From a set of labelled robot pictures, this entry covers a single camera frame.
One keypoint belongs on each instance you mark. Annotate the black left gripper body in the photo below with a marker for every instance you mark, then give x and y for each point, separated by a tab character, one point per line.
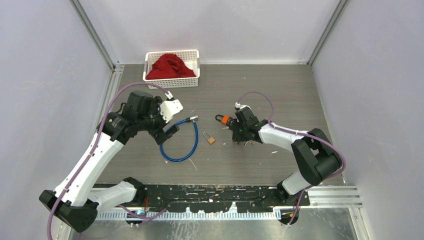
157	122

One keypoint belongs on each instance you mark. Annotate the silver key bunch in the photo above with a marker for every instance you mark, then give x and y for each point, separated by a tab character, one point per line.
250	142

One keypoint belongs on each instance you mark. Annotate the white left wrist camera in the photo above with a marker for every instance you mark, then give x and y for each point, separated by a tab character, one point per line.
169	108

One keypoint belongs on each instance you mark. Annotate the orange black padlock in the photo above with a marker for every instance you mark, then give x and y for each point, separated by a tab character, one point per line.
224	119

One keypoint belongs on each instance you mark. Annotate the blue cable lock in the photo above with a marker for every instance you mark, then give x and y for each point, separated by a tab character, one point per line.
177	149

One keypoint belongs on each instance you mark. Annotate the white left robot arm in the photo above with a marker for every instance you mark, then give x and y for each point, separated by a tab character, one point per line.
73	201

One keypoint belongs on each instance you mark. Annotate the brass padlock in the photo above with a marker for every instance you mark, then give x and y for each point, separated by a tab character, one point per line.
210	139

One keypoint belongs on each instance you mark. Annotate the white perforated plastic basket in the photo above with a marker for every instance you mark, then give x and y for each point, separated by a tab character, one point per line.
191	57

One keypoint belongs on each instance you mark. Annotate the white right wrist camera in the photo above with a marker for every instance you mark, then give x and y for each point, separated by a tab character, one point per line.
241	109

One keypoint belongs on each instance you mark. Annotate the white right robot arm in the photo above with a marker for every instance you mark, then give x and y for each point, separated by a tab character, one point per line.
315	158

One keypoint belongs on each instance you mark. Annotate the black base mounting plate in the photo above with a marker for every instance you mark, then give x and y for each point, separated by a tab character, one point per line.
215	198

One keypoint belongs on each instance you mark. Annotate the red cloth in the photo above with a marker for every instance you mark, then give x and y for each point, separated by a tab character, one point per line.
169	66

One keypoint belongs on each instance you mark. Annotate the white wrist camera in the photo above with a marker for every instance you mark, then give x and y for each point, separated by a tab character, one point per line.
169	108
241	109

